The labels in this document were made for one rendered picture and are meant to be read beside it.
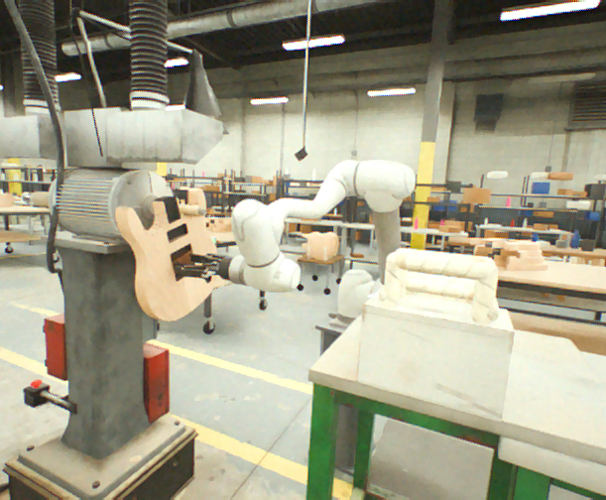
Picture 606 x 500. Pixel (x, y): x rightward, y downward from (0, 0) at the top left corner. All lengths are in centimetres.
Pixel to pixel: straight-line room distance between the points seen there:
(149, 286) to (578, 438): 105
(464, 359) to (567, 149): 1165
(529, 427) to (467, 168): 1131
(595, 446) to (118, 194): 129
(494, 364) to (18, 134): 161
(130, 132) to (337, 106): 1204
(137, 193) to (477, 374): 109
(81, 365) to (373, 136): 1158
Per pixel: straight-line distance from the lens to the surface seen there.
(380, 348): 75
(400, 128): 1231
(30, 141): 159
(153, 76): 121
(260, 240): 90
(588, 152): 1236
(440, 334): 72
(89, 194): 138
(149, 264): 113
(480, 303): 71
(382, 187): 129
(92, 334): 151
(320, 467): 96
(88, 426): 171
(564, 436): 82
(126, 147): 118
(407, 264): 71
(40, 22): 171
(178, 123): 104
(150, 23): 125
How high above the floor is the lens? 131
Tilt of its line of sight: 8 degrees down
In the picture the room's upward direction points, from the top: 3 degrees clockwise
